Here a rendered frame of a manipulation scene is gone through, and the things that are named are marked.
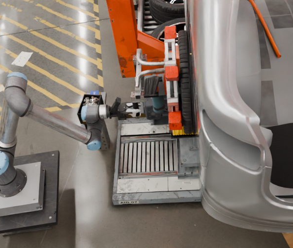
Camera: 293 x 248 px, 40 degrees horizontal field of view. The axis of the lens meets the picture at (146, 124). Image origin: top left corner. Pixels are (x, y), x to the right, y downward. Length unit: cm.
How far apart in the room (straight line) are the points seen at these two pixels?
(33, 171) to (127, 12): 127
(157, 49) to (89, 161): 107
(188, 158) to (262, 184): 144
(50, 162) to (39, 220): 47
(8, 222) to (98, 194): 70
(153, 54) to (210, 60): 153
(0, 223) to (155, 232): 106
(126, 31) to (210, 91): 151
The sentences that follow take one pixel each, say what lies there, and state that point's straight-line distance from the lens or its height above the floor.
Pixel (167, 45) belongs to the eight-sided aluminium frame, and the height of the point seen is 110.
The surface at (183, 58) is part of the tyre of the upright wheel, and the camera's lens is 234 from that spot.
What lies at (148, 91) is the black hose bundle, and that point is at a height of 100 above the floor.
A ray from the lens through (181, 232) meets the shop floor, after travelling 297.
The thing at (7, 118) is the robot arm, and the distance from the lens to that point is 262.
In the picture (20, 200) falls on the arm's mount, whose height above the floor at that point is 40.
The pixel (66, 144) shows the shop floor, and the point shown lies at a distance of 355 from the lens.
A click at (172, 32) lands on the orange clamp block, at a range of 262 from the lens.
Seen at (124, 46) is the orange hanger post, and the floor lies 83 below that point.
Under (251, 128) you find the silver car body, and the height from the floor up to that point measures 158.
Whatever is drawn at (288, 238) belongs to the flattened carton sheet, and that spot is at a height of 1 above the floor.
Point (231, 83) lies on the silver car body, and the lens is 149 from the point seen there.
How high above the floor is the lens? 269
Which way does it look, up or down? 50 degrees down
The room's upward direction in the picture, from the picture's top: 9 degrees counter-clockwise
